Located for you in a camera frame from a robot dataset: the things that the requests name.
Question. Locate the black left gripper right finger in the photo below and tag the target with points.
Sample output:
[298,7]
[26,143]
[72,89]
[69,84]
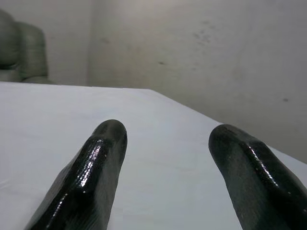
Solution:
[251,179]

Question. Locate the dark green leather sofa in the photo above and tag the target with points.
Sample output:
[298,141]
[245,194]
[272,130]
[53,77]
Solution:
[24,52]

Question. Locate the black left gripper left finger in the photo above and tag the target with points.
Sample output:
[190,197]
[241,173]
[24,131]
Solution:
[91,172]

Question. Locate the white folding table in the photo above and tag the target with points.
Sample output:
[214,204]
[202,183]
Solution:
[48,119]

